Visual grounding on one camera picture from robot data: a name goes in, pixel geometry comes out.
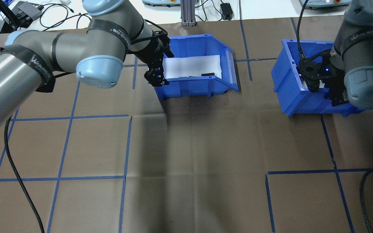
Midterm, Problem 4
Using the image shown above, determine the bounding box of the blue plastic storage bin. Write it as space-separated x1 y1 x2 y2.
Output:
272 39 367 117
154 33 239 101

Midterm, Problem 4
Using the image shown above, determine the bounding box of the light blue teach pendant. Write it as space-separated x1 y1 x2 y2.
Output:
142 0 180 7
298 0 351 10

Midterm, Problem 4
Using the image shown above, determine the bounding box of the black power adapter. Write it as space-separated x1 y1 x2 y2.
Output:
220 3 234 20
11 1 43 29

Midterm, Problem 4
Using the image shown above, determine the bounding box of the black stand bar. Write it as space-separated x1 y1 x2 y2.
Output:
0 0 20 33

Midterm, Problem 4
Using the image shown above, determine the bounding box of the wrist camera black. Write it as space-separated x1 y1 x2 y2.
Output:
298 53 323 93
157 31 175 59

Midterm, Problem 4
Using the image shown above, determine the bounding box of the aluminium profile post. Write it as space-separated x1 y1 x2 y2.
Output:
180 0 197 27

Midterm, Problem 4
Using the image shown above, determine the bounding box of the thin black adapter cable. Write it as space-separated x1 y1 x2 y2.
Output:
197 0 226 22

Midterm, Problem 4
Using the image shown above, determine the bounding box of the black braided cable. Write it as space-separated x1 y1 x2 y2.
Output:
5 19 171 233
297 0 373 233

